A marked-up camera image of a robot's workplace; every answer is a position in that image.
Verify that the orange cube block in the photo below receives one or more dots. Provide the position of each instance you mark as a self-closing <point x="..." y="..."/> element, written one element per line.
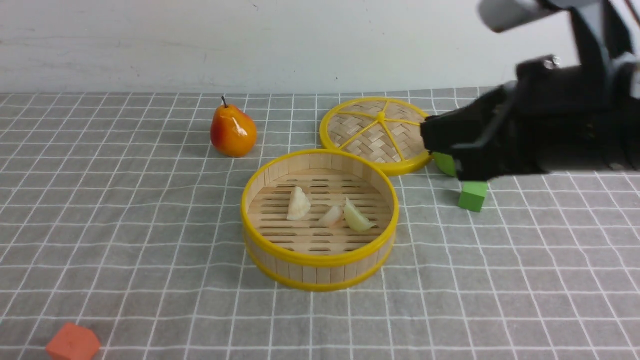
<point x="73" y="342"/>

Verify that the pinkish white toy dumpling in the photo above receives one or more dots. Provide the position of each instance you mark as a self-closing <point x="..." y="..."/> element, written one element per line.
<point x="332" y="217"/>

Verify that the green cube block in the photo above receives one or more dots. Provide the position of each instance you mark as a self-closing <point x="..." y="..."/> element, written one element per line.
<point x="473" y="195"/>

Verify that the cream white toy dumpling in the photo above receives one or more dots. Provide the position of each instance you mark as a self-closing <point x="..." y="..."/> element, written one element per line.
<point x="299" y="205"/>

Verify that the yellow rimmed bamboo steamer tray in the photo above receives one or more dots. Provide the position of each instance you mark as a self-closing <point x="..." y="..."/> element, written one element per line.
<point x="301" y="254"/>

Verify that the pale yellow toy dumpling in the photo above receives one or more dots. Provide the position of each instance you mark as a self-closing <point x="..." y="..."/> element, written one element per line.
<point x="355" y="219"/>

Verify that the grey checkered tablecloth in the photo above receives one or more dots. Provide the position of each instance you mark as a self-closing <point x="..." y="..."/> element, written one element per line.
<point x="119" y="216"/>

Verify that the green toy watermelon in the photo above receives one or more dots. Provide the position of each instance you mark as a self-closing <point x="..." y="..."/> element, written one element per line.
<point x="445" y="163"/>

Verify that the orange red toy pear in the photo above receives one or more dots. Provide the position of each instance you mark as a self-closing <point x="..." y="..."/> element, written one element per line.
<point x="232" y="133"/>

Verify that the yellow bamboo steamer lid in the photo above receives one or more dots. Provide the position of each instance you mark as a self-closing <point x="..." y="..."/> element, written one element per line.
<point x="383" y="131"/>

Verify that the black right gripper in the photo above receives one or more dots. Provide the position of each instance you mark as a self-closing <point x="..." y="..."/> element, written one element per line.
<point x="488" y="138"/>

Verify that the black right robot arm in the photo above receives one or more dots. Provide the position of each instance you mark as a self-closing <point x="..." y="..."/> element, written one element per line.
<point x="550" y="119"/>

